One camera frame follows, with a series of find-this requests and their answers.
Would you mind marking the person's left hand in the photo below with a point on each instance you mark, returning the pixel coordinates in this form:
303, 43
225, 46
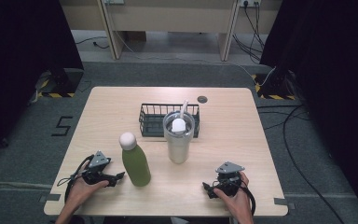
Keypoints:
82, 193

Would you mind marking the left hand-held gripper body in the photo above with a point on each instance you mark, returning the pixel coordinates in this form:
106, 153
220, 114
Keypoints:
97, 161

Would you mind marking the person's right hand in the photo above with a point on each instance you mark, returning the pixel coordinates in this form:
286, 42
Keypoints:
240, 202

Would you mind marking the black curtain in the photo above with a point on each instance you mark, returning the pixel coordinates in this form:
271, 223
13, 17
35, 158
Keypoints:
15, 62
332, 77

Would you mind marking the green bottle with white cap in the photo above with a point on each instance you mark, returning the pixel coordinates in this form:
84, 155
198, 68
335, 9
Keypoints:
135, 168

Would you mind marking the round grey table grommet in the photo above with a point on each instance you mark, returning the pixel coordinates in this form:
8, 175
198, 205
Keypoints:
202, 99

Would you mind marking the grey tape strip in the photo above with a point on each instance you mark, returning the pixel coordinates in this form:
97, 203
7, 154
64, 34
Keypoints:
284, 202
50, 198

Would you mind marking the stand base with hazard tape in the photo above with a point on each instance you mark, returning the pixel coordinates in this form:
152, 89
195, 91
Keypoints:
62, 88
275, 90

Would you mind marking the white wall socket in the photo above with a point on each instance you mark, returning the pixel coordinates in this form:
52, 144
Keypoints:
250, 2

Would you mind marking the white tumbler with straw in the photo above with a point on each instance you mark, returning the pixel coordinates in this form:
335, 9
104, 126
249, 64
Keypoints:
179, 146

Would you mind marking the beige desk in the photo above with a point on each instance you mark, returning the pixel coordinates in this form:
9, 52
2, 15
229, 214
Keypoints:
174, 18

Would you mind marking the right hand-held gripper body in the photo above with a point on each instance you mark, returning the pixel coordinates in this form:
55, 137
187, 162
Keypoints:
229, 180

